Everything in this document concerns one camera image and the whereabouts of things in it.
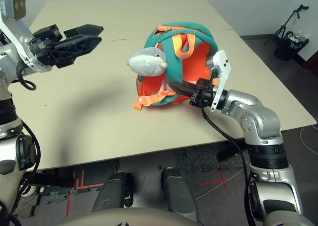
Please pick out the grey robot leg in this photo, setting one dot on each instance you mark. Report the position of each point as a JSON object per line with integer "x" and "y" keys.
{"x": 111, "y": 191}
{"x": 179, "y": 193}

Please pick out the black tripod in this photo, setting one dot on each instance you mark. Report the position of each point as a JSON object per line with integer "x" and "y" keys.
{"x": 302, "y": 7}

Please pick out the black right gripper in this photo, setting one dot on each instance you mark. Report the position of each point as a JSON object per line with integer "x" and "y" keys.
{"x": 203, "y": 97}

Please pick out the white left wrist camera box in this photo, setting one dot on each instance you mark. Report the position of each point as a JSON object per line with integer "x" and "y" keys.
{"x": 10, "y": 2}

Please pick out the grey left robot leg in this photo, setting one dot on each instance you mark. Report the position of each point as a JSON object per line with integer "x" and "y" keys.
{"x": 111, "y": 191}

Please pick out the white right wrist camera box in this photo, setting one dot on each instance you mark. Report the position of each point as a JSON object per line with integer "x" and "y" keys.
{"x": 223, "y": 62}

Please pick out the grey robot torso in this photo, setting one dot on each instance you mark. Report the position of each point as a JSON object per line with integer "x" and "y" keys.
{"x": 136, "y": 218}

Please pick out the red floor tape lines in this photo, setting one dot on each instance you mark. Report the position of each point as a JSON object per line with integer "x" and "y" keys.
{"x": 87, "y": 186}

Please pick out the black trash bin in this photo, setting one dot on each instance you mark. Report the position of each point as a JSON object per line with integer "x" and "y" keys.
{"x": 285, "y": 51}

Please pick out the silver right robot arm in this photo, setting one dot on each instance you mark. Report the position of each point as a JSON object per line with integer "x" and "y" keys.
{"x": 258, "y": 119}

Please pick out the teal and orange backpack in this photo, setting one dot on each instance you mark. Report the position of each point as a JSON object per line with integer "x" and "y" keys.
{"x": 201, "y": 37}

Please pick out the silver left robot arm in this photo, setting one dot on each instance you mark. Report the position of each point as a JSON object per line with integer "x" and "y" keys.
{"x": 6, "y": 59}

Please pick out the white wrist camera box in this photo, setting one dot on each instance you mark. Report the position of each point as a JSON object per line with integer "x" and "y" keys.
{"x": 10, "y": 2}
{"x": 223, "y": 62}

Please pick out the white caster wheel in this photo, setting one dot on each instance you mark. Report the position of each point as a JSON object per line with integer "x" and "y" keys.
{"x": 28, "y": 190}

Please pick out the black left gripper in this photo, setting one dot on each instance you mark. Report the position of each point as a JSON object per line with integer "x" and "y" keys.
{"x": 46, "y": 49}

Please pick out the grey right robot leg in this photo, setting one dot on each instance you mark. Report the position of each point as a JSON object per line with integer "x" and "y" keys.
{"x": 179, "y": 193}

